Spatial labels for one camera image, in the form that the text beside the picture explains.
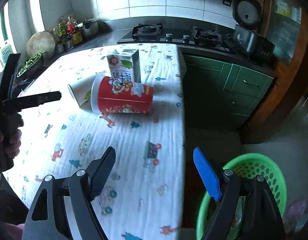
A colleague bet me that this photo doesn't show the green kitchen cabinet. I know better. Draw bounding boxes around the green kitchen cabinet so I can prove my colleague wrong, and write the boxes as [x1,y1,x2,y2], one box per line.
[183,54,274,126]

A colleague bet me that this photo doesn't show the white paper cup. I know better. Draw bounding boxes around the white paper cup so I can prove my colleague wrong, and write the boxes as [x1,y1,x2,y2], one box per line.
[68,80,93,107]

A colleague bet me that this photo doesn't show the person left hand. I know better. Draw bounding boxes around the person left hand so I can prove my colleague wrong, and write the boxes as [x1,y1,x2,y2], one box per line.
[0,129,22,159]

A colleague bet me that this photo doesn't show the white cartoon print tablecloth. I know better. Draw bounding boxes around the white cartoon print tablecloth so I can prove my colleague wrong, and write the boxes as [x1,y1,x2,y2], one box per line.
[4,43,185,239]

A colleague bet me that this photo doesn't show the white green milk carton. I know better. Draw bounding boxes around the white green milk carton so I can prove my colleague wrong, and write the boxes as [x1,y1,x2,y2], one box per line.
[107,49,141,83]

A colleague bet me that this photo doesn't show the black gas stove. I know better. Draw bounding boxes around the black gas stove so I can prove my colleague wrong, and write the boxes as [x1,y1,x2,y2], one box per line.
[117,23,223,49]

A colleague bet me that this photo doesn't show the black rice cooker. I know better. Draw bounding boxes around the black rice cooker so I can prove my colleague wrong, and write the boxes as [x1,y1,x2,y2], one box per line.
[232,0,275,58]

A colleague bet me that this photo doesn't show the green plastic mesh basket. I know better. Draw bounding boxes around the green plastic mesh basket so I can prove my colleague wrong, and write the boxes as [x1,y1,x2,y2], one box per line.
[196,153,288,240]

